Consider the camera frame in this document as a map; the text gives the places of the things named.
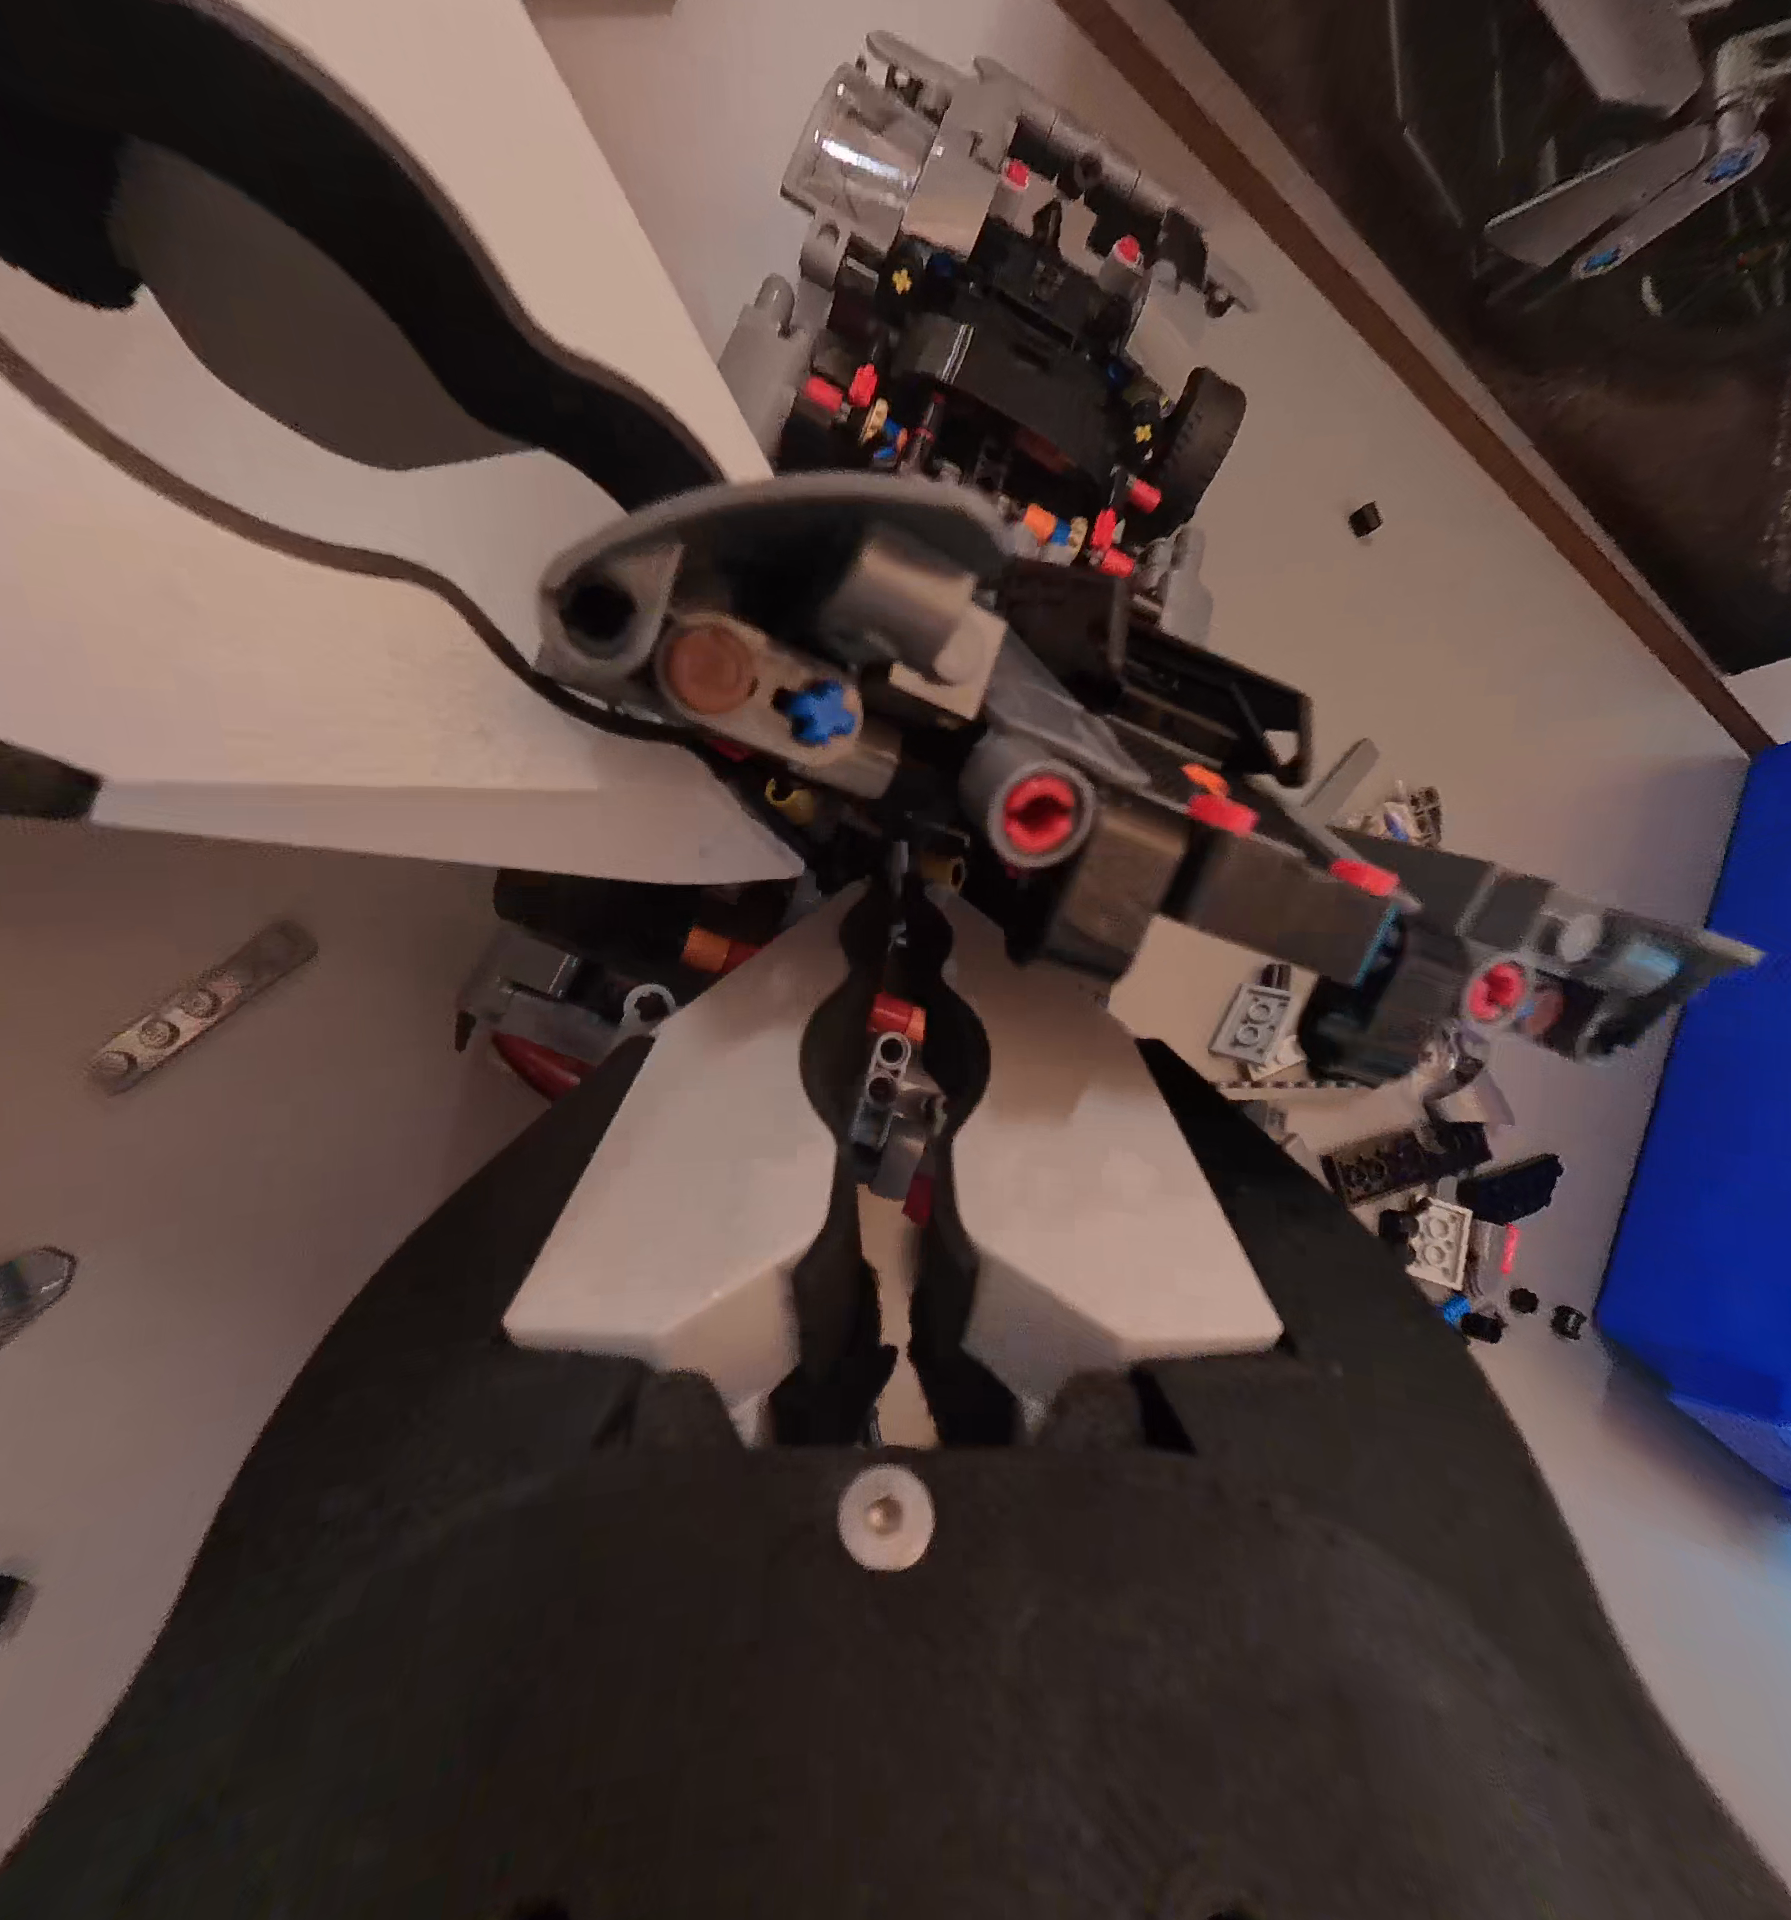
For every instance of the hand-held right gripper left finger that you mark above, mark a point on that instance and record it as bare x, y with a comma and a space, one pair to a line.
656, 1200

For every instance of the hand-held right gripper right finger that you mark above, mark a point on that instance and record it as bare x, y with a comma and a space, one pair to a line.
1121, 1200

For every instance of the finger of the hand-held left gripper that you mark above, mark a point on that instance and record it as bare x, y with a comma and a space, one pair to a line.
536, 181
236, 675

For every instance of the grey lego car model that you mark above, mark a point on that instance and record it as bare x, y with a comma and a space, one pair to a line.
1016, 375

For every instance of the long grey lego plate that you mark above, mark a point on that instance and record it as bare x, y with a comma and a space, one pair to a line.
207, 1008

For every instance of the dark lego set box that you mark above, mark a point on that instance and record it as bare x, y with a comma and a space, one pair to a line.
1587, 300

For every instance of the blue plastic bin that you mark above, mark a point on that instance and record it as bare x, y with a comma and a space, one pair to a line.
1750, 1124

